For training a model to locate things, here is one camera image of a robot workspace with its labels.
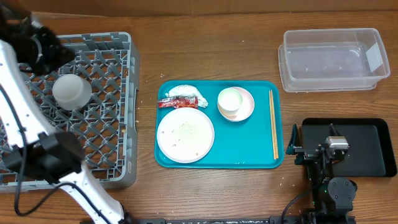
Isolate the wooden chopstick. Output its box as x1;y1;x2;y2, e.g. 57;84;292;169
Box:
269;90;278;160
269;90;279;160

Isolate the grey dishwasher rack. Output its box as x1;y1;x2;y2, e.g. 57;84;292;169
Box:
1;32;140;189

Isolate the crumpled white napkin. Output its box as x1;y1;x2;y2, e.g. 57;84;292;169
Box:
165;85;208;108

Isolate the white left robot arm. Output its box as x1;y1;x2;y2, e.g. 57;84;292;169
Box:
1;1;137;223

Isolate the wooden chopstick left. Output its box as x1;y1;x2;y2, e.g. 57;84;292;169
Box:
269;90;278;160

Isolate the clear plastic bin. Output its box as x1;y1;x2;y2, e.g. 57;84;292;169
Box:
278;28;391;93

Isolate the white paper cup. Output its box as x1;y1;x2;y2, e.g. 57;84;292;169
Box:
218;88;243;113

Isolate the small pink bowl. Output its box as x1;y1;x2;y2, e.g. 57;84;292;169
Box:
217;86;255;122

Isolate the red sauce packet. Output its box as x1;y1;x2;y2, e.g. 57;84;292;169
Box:
157;96;198;109

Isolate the black plastic tray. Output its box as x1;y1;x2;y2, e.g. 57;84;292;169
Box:
302;118;397;177

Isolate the teal serving tray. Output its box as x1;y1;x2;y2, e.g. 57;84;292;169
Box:
154;80;284;169

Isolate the wooden chopstick right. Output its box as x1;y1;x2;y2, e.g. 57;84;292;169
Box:
269;90;279;160

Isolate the large white plate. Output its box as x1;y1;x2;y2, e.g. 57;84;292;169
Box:
156;108;215;164

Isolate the grey plastic bowl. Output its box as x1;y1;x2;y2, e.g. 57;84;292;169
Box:
52;74;92;110

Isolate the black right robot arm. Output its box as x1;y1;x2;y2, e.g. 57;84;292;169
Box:
280;124;358;224

